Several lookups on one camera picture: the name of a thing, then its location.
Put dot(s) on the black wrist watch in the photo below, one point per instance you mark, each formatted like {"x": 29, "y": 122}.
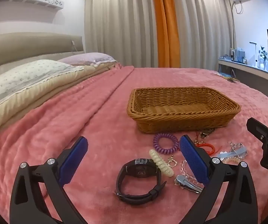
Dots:
{"x": 137, "y": 170}

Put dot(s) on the white desk lamp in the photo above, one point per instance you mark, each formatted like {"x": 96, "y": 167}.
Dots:
{"x": 256, "y": 51}

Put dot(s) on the beige quilt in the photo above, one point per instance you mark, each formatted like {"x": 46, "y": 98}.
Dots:
{"x": 31, "y": 102}

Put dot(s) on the white flower vase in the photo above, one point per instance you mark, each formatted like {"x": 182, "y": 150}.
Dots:
{"x": 262, "y": 59}

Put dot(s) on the small things on blanket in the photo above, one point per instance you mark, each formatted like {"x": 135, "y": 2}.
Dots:
{"x": 229, "y": 78}

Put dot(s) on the row of books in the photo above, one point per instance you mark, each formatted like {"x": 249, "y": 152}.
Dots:
{"x": 238, "y": 54}

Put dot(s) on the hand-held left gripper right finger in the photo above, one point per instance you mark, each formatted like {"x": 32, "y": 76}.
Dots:
{"x": 194, "y": 161}

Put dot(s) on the white desk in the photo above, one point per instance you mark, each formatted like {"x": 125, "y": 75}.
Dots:
{"x": 246, "y": 68}

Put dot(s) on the brown wicker basket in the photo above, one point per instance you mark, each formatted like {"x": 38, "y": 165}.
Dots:
{"x": 183, "y": 112}

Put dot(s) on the purple pillow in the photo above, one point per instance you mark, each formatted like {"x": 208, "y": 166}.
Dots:
{"x": 89, "y": 58}

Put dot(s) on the small square metal charm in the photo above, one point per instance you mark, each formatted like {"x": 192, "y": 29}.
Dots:
{"x": 172, "y": 162}

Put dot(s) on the orange curtain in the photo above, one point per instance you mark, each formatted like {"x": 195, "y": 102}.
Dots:
{"x": 167, "y": 28}

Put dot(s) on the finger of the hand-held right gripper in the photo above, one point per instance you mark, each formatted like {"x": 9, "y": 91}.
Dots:
{"x": 256, "y": 127}

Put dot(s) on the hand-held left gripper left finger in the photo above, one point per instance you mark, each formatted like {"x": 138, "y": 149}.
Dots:
{"x": 74, "y": 161}

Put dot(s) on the pink fleece blanket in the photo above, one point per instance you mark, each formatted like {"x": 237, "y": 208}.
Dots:
{"x": 77, "y": 112}

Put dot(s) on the silver hair accessory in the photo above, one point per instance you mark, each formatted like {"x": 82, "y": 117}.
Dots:
{"x": 237, "y": 145}

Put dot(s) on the silver metal hair clip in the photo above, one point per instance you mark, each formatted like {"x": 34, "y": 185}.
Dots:
{"x": 187, "y": 184}

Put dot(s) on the white floral pillow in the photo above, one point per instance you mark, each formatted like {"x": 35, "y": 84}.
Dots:
{"x": 24, "y": 79}

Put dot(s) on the grey curtain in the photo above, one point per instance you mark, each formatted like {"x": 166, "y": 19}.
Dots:
{"x": 120, "y": 23}

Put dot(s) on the beige padded headboard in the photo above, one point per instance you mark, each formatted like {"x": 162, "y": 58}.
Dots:
{"x": 26, "y": 46}

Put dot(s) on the light blue hair band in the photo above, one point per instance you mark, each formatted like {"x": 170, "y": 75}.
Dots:
{"x": 229, "y": 155}

